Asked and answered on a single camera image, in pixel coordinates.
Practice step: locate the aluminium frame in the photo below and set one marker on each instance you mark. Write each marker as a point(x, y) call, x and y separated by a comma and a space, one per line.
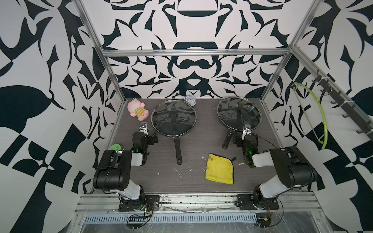
point(218, 49)

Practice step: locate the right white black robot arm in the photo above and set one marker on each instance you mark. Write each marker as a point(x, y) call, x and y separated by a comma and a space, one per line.
point(293, 170)

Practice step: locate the yellow microfiber cloth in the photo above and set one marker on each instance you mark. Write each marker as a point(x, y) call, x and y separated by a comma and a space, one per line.
point(219, 169)

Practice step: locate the right black frying pan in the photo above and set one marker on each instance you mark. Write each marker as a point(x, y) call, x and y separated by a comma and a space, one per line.
point(227, 139)

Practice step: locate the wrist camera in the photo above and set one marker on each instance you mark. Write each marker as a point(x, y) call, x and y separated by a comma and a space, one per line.
point(246, 131)
point(143, 128)

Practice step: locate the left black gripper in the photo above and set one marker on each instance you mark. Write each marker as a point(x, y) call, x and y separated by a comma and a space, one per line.
point(150, 138)

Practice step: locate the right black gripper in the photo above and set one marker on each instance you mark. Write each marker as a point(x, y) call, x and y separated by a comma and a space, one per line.
point(238, 138)

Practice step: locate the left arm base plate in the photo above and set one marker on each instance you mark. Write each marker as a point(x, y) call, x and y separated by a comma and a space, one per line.
point(138, 203)

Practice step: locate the green hoop on wall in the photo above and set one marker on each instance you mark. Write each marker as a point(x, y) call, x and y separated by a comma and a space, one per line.
point(313, 111)

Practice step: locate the pink plush toy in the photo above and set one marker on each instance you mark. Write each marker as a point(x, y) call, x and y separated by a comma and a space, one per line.
point(137, 109)

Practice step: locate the black frying pan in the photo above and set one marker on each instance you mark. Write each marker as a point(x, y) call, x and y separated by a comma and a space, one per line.
point(177, 151)
point(227, 139)

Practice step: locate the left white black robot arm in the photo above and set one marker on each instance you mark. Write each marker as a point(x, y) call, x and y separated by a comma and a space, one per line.
point(114, 169)

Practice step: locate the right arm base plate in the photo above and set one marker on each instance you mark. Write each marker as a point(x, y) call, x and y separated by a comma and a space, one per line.
point(255, 202)

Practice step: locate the black wall hook rail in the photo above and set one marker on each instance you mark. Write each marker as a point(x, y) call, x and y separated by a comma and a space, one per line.
point(349, 106)

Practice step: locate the left black frying pan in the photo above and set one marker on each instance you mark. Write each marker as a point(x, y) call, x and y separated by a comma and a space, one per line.
point(177, 151)

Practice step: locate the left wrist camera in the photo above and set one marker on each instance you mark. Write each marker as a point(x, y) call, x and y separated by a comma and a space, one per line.
point(143, 128)

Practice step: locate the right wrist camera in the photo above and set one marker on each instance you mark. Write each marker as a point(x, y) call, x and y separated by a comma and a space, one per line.
point(246, 131)

